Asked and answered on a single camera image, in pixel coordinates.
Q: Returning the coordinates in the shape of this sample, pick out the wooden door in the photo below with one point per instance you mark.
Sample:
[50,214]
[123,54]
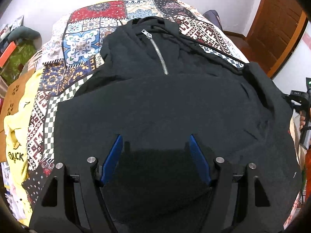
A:
[274,24]

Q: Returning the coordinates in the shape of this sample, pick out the dark grey plush toy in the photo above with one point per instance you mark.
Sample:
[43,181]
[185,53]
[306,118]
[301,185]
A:
[24,32]

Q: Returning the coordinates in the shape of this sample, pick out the patchwork printed blanket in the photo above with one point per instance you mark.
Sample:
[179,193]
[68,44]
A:
[80,43]

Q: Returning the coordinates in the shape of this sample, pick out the beige fleece blanket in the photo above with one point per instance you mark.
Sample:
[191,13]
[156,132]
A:
[294,133]

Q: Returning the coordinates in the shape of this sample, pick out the pile of cluttered boxes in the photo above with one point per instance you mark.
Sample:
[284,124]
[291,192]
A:
[9,26]

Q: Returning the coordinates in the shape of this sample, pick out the black zip hoodie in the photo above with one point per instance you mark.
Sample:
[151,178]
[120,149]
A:
[170,102]

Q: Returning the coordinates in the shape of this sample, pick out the white wardrobe door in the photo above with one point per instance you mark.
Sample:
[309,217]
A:
[292,70]

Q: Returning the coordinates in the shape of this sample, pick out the person's right hand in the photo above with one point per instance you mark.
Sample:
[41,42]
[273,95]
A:
[302,122]

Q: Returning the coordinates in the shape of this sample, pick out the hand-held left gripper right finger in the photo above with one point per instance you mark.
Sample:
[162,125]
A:
[199,160]

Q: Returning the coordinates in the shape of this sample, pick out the orange box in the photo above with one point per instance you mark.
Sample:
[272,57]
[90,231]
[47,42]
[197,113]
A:
[7,53]

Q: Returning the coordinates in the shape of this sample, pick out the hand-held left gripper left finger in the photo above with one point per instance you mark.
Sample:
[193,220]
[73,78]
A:
[113,160]

